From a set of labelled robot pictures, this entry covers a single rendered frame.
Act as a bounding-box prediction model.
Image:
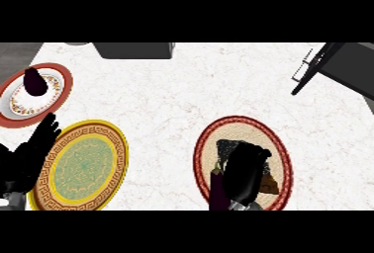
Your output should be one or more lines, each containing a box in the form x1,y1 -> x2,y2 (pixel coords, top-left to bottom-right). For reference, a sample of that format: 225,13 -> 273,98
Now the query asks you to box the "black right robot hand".
222,141 -> 273,207

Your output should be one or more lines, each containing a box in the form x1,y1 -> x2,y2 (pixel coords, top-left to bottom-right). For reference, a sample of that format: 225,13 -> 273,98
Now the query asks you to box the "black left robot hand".
0,112 -> 62,196

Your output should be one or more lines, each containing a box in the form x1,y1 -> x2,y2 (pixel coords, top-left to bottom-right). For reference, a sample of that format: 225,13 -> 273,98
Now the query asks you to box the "brown sweet potato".
259,172 -> 281,196

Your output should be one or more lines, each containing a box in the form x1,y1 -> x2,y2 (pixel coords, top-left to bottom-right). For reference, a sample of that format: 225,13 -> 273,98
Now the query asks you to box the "yellow and green round placemat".
27,119 -> 132,211

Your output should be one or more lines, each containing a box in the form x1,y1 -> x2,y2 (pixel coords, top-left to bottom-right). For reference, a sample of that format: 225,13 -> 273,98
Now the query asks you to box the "red-rimmed woven oval placemat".
192,115 -> 296,211

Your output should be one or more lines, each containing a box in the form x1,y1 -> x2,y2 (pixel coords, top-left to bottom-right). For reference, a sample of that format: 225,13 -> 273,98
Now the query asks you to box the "black tiered shelf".
290,42 -> 374,115

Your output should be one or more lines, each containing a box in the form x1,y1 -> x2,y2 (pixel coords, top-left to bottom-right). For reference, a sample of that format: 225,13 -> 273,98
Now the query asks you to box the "dark purple eggplant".
207,162 -> 231,211
24,66 -> 50,98

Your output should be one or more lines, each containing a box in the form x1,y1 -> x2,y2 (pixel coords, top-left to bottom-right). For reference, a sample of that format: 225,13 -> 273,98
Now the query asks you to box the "dark speckled grey object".
214,138 -> 248,170

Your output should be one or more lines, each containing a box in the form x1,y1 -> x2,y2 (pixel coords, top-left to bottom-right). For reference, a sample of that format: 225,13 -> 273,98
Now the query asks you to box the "white floral-rimmed plate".
0,68 -> 65,117

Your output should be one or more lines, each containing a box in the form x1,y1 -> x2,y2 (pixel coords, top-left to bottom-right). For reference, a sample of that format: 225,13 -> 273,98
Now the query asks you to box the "red round plate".
0,62 -> 74,129

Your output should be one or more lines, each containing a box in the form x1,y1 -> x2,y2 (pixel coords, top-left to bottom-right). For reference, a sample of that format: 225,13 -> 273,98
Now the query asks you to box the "dark grey box appliance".
92,42 -> 177,60

